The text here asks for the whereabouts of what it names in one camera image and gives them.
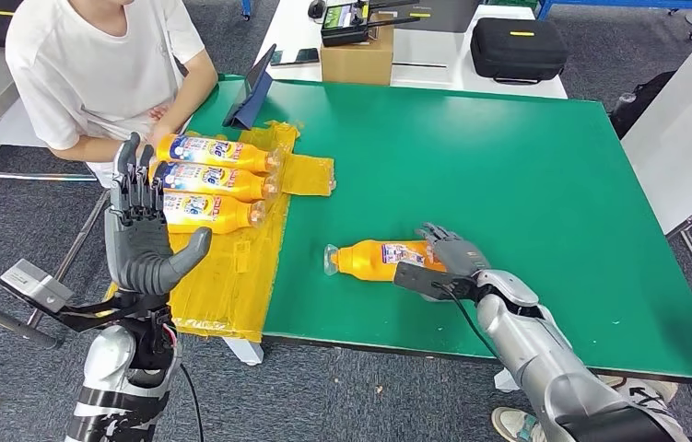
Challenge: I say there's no person's leg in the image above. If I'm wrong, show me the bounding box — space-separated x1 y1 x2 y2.
490 377 683 442

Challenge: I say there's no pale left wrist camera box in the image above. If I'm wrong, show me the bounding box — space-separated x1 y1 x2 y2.
0 259 75 314

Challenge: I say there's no orange detergent bottle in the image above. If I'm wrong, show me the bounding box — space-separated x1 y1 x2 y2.
162 191 267 236
148 161 279 204
155 134 283 174
323 238 448 283

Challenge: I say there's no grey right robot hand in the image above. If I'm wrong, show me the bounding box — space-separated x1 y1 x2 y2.
414 222 492 279

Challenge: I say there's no black smartphone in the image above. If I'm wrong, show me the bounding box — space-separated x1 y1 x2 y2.
269 47 321 67

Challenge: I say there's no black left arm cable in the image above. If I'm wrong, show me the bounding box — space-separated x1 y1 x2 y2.
179 363 205 442

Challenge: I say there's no yellow taped cardboard mat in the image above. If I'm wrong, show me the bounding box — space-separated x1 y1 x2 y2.
92 121 336 344

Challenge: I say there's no grey table with metal legs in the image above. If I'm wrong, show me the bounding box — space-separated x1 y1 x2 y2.
620 15 692 333

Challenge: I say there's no black backpack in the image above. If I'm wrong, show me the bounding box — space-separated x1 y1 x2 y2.
609 70 677 139

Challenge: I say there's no white table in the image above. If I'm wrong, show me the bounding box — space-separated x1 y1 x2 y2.
253 0 569 100

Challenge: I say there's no white table foot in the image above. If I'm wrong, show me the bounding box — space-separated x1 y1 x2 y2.
223 337 265 367
495 368 521 393

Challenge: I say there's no person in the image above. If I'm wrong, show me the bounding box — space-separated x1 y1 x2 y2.
5 0 219 187

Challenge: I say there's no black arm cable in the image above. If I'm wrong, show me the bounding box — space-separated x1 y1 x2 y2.
179 363 205 442
432 281 502 361

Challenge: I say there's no tablet in blue case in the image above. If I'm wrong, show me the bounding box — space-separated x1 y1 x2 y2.
222 43 277 131

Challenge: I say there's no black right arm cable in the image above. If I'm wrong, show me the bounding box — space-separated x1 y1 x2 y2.
432 281 502 361

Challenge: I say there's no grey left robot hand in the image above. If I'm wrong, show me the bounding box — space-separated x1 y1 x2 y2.
104 132 214 297

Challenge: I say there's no black remote controller with antennas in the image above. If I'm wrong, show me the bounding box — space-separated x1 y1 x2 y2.
320 0 422 48

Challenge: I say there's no black zipped carrying case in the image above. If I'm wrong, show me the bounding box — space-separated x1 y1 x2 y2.
470 16 570 85

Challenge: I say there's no brown cardboard box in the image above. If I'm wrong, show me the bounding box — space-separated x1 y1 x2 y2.
320 12 395 87

